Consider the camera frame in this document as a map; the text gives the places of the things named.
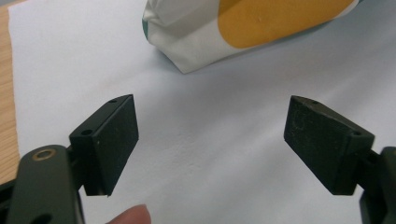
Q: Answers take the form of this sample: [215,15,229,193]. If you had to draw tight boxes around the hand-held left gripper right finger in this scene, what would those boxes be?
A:
[283,94,375,196]

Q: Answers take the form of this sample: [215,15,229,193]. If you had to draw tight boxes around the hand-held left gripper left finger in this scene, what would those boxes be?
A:
[68,93,140,198]

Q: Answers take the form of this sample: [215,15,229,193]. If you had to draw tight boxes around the white and orange packet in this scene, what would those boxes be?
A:
[142,0,362,75]

